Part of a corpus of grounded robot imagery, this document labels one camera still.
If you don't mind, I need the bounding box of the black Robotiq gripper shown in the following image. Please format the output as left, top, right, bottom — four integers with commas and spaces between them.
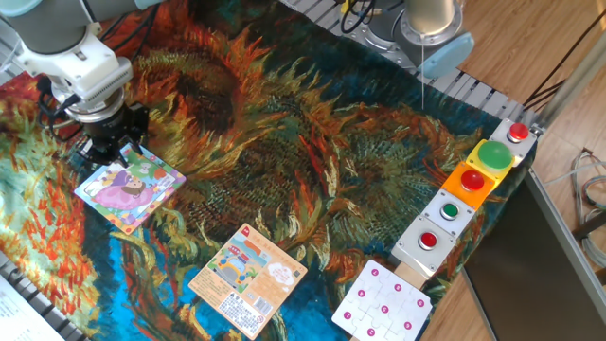
75, 104, 152, 167

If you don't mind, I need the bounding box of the princess picture puzzle board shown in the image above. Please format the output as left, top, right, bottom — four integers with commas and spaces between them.
74, 141, 187, 236

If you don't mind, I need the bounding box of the white puzzle with pink dots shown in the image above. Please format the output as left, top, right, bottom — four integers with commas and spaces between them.
330, 259, 434, 341

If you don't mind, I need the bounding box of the sunflower painting cloth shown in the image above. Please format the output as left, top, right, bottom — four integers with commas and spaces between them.
0, 0, 539, 341

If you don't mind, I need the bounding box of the white printed paper sheet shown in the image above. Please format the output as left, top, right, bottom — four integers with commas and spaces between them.
0, 274, 65, 341

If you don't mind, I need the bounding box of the large grey red-button box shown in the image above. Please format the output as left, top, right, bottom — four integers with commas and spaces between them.
390, 213, 458, 279

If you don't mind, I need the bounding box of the pale wooden block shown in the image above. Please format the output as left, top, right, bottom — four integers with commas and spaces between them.
394, 261, 428, 290

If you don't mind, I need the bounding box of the orange red-button box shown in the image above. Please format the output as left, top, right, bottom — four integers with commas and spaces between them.
439, 160, 497, 212

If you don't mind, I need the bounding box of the grey green-button box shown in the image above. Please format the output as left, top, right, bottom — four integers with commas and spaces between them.
419, 188, 477, 238

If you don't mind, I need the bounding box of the yellow green mushroom-button box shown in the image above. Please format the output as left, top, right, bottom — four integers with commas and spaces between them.
465, 138, 517, 184

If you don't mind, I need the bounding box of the small grey red-button box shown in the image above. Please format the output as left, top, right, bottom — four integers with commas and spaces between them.
489, 117, 539, 167

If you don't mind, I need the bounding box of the dark flat panel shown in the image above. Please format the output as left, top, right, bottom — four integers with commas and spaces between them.
461, 172, 606, 341

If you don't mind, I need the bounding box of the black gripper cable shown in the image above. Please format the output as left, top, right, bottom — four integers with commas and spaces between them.
36, 75, 87, 143

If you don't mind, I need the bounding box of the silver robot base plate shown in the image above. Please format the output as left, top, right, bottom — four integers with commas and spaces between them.
338, 0, 427, 72

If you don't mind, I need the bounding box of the short aluminium frame beam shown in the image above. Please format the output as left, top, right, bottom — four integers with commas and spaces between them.
534, 32, 606, 129

